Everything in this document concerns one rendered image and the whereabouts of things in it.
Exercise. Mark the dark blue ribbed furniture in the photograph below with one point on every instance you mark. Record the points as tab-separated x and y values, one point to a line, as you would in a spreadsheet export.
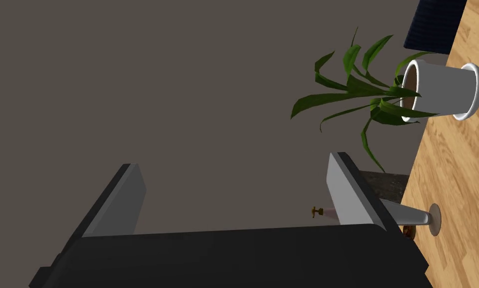
433	26

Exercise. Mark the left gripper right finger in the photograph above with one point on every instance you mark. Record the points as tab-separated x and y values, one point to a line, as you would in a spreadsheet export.
353	196

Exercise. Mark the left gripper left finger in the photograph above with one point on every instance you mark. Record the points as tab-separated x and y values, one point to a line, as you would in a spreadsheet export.
117	204

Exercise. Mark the green plant in white pot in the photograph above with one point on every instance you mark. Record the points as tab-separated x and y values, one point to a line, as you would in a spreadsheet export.
435	92

